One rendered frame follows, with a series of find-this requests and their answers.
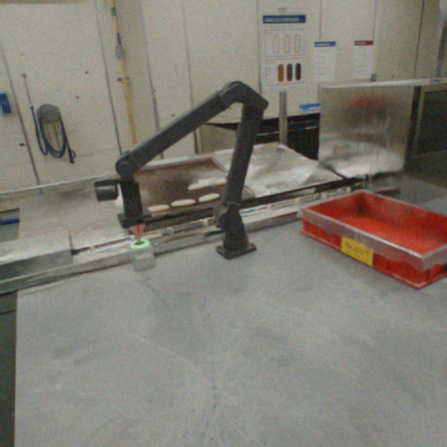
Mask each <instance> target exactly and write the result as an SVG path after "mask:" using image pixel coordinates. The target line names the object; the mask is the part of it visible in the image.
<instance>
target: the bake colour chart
mask: <svg viewBox="0 0 447 447"><path fill-rule="evenodd" d="M259 30H260V65H261V92H262V93H279V92H289V91H299V90H306V87H307V43H308V12H275V13H259Z"/></svg>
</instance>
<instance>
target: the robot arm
mask: <svg viewBox="0 0 447 447"><path fill-rule="evenodd" d="M233 103H240V104H242V109H241V117H240V122H239V126H238V130H237V135H236V138H235V142H234V146H233V151H232V155H231V159H230V163H229V171H228V176H227V180H226V184H225V188H224V191H223V195H222V200H221V201H220V202H218V203H217V204H216V206H215V208H214V217H215V219H216V220H215V221H214V224H216V227H218V228H221V229H222V230H224V231H225V237H224V238H223V244H221V245H218V246H216V251H217V253H218V254H219V255H221V256H223V257H225V258H226V259H231V258H234V257H237V256H243V255H245V254H248V253H251V252H254V251H257V248H256V244H254V243H252V242H251V241H249V240H248V235H246V234H245V228H244V222H243V221H242V217H241V215H240V214H239V209H240V203H241V199H242V192H243V187H244V183H245V179H246V175H247V171H248V167H249V163H250V160H251V156H252V152H253V148H254V144H255V140H256V136H257V133H258V126H259V122H260V119H261V117H262V115H263V112H264V110H267V107H268V100H267V99H265V98H264V97H263V96H262V95H260V94H259V93H257V92H256V91H255V90H254V89H253V88H251V87H250V86H249V85H248V84H245V83H244V82H242V81H229V82H227V83H225V85H224V86H223V88H222V89H221V90H220V91H215V92H212V93H211V94H209V95H208V96H207V97H206V98H204V99H203V100H202V101H201V102H199V103H198V104H196V105H195V106H194V107H192V108H191V109H189V110H188V111H186V112H185V113H183V114H182V115H179V116H177V117H176V118H175V119H174V120H173V121H171V122H170V123H168V124H167V125H165V126H164V127H162V128H161V129H160V130H158V131H157V132H155V133H154V134H152V135H151V136H149V137H148V138H147V139H146V140H144V141H143V142H141V143H138V144H136V145H135V146H133V147H132V148H130V149H128V150H127V151H125V152H124V153H122V154H121V155H120V156H119V158H118V160H117V162H116V165H115V169H116V171H117V173H118V175H111V176H108V177H102V178H98V179H97V180H96V181H95V192H96V198H97V200H98V202H107V201H115V200H117V199H118V197H119V196H120V195H119V187H120V192H121V197H122V202H123V208H124V212H123V213H121V214H117V220H118V222H119V224H120V225H121V227H127V226H129V227H130V229H131V230H132V232H133V233H134V234H135V236H136V238H137V241H138V243H141V235H142V232H143V229H144V226H145V222H144V221H143V220H144V219H149V218H151V219H152V218H153V214H152V213H151V211H150V210H149V209H143V207H142V201H141V190H140V183H139V180H136V179H135V178H134V176H135V172H137V171H138V170H140V169H141V168H142V167H143V166H145V165H146V164H148V163H149V162H150V161H151V160H152V159H154V158H155V157H156V156H158V155H159V154H161V153H162V152H164V151H165V150H167V149H168V148H170V147H171V146H172V145H173V144H175V143H176V142H177V141H179V140H180V139H182V138H183V137H186V136H188V135H189V134H191V133H192V132H194V131H195V130H197V129H198V128H199V127H200V126H201V125H203V124H204V123H206V122H207V121H209V120H210V119H212V118H213V117H215V116H216V115H218V114H219V113H221V112H225V111H226V110H228V109H229V106H230V105H232V104H233Z"/></svg>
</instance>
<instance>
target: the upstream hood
mask: <svg viewBox="0 0 447 447"><path fill-rule="evenodd" d="M73 247H74V246H73V243H72V239H71V235H70V230H69V229H68V228H66V229H63V230H58V231H53V232H48V233H44V234H39V235H34V236H31V237H26V238H21V239H17V240H12V241H8V242H3V243H0V281H4V280H9V279H12V278H16V277H20V276H23V275H27V274H32V273H36V272H39V271H43V270H47V269H50V268H52V269H55V268H59V267H63V266H66V265H70V264H73V256H72V252H71V248H73Z"/></svg>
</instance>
